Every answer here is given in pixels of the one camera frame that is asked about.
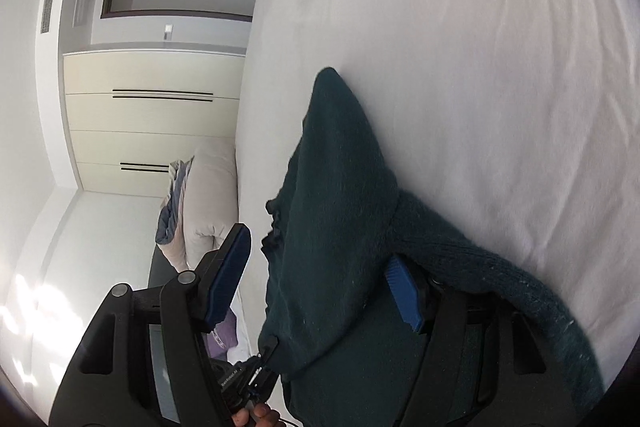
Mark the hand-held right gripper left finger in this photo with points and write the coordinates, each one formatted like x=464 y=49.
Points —
x=230 y=272

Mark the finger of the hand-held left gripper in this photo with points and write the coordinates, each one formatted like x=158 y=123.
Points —
x=265 y=352

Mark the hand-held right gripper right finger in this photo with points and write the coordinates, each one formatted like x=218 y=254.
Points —
x=405 y=297

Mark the person's left hand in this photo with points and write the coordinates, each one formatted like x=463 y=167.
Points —
x=257 y=418

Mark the purple patterned pillow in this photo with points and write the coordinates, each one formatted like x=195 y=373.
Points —
x=222 y=337

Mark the folded beige duvet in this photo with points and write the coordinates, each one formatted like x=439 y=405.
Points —
x=210 y=197

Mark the cream wardrobe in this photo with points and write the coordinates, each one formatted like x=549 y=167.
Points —
x=150 y=127

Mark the bed with white sheet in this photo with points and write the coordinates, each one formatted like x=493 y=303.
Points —
x=475 y=82

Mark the white light switch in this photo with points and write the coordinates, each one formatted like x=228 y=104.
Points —
x=169 y=31

